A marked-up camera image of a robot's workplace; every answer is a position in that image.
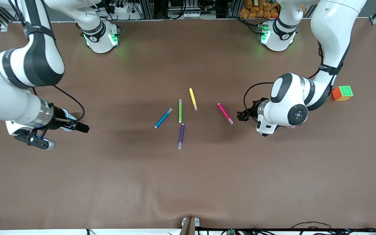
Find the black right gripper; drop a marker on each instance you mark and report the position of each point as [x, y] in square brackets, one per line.
[59, 118]

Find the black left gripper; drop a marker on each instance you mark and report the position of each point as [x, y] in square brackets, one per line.
[252, 112]

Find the pink marker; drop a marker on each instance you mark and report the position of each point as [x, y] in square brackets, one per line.
[224, 112]

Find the blue marker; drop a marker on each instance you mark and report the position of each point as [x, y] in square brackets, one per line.
[163, 118]

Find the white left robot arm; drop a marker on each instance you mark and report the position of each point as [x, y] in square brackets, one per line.
[289, 98]

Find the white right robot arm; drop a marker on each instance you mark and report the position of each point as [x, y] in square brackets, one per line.
[11, 104]

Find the blue mesh cup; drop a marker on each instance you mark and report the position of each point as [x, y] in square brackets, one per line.
[71, 117]

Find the yellow marker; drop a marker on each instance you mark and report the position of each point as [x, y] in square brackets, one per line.
[192, 97]

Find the green marker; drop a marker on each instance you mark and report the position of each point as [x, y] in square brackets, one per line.
[180, 112]

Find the purple marker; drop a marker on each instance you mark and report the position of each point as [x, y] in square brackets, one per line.
[181, 133]

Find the brown table cover mat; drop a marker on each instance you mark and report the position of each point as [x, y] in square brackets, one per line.
[188, 179]

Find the multicolour puzzle cube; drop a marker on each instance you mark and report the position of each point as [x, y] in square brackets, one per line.
[343, 93]

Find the orange snack bags pile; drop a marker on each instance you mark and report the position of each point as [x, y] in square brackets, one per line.
[256, 11]

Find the white power strip with plugs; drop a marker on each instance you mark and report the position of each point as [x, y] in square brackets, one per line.
[122, 9]

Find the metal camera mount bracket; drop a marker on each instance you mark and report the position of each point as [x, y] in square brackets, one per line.
[189, 226]

